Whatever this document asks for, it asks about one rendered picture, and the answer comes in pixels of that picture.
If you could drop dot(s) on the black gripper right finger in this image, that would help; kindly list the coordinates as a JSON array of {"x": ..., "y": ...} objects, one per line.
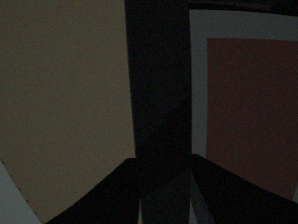
[{"x": 221, "y": 197}]

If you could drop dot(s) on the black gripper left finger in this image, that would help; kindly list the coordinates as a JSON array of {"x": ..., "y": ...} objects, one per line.
[{"x": 115, "y": 200}]

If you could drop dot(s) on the black picture frame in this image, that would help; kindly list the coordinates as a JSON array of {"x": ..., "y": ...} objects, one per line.
[{"x": 213, "y": 77}]

